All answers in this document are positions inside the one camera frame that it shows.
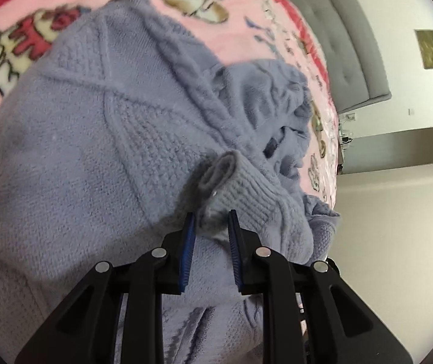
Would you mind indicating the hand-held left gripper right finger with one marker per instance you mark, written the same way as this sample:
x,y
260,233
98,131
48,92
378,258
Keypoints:
x,y
234,250

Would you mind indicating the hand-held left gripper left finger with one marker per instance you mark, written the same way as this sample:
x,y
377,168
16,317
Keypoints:
x,y
188,250

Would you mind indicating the pink printed blanket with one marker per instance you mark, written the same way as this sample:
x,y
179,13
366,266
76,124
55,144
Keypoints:
x,y
216,38

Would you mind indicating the grey padded headboard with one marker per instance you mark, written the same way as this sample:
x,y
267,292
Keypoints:
x,y
337,45

